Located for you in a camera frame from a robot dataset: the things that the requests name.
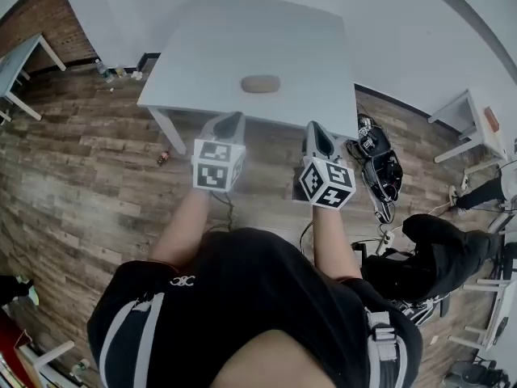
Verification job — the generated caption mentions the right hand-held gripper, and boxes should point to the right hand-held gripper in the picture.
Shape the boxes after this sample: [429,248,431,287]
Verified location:
[292,120,357,210]

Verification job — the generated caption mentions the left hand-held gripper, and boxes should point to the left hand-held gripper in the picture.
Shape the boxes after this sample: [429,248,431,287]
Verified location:
[190,111,247,194]

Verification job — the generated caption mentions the brown oval glasses case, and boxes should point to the brown oval glasses case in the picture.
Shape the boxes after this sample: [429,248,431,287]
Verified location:
[241,74,282,95]

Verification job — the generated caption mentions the person's left forearm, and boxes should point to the person's left forearm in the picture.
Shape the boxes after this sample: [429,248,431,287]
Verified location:
[150,187,212,271]

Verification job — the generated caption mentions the person's right forearm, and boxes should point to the person's right forearm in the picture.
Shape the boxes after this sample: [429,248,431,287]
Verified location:
[310,205,363,280]

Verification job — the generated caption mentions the white power strip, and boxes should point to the white power strip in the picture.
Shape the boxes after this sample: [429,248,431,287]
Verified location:
[376,229,395,255]

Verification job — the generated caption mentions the white square table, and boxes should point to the white square table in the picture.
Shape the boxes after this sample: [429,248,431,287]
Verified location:
[136,0,360,156]

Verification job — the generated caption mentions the person's black shirt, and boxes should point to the person's black shirt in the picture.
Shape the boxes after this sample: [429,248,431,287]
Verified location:
[86,226,424,388]

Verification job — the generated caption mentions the clear plastic bottle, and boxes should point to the clear plastic bottle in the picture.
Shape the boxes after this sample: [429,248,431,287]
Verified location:
[95,58,116,85]

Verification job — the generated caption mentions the white side table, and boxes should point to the white side table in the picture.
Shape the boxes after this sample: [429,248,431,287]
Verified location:
[427,88,511,164]

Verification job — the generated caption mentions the orange flat object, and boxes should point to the orange flat object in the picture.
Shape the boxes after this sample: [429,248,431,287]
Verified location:
[484,106,500,135]

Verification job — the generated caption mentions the light blue side table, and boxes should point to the light blue side table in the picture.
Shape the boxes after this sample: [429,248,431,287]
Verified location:
[0,32,67,125]

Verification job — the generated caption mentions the black shoe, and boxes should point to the black shoe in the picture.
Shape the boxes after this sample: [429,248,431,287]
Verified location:
[0,274,35,307]

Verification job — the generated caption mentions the black chair base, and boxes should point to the black chair base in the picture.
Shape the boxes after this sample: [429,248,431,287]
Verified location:
[443,357,512,388]

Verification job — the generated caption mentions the white table leg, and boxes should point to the white table leg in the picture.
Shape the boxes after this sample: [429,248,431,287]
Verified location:
[34,339,77,372]

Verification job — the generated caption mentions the red box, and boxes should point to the red box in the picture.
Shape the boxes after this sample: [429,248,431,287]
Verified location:
[0,308,32,388]

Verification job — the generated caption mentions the black cable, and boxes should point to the black cable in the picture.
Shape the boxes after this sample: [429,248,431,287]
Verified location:
[210,191,236,232]

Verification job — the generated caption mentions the black equipment pile with cables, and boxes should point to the black equipment pile with cables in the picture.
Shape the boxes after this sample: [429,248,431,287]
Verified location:
[346,113,405,224]

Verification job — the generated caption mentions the grey harness strap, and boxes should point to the grey harness strap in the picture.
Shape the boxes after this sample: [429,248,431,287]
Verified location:
[365,308,408,388]

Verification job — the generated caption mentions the white frame table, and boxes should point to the white frame table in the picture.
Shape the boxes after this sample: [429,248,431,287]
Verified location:
[447,276,517,352]

